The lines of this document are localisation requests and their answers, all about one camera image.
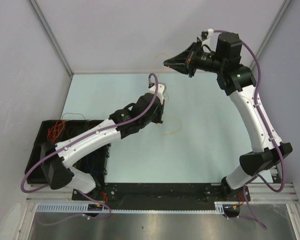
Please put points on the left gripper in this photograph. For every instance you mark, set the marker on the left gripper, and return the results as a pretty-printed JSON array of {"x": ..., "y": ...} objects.
[{"x": 160, "y": 108}]

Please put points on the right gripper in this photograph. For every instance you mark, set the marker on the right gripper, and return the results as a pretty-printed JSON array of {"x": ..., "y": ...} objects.
[{"x": 188, "y": 56}]

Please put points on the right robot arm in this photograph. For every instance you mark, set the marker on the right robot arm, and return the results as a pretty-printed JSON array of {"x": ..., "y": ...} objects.
[{"x": 240, "y": 85}]

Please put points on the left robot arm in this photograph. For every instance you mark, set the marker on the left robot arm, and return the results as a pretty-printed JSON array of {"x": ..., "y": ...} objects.
[{"x": 59, "y": 170}]

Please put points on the black compartment bin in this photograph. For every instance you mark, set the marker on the black compartment bin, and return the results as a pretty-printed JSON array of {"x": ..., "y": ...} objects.
[{"x": 77, "y": 162}]

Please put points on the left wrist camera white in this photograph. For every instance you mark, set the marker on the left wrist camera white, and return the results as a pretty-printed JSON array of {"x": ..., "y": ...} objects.
[{"x": 162, "y": 87}]

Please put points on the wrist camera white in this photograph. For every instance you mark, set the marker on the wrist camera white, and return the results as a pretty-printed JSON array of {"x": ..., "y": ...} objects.
[
  {"x": 162, "y": 87},
  {"x": 205, "y": 39}
]

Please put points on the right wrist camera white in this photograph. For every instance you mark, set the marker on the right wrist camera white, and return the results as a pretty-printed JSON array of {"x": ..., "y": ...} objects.
[{"x": 205, "y": 39}]

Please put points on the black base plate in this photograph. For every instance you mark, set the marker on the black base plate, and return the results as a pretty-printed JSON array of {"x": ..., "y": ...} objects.
[{"x": 167, "y": 196}]

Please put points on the aluminium frame rail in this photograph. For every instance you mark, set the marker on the aluminium frame rail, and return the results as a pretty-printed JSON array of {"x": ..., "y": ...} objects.
[{"x": 259, "y": 194}]

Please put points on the white slotted cable duct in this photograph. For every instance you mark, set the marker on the white slotted cable duct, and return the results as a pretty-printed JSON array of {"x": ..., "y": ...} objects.
[{"x": 87, "y": 208}]

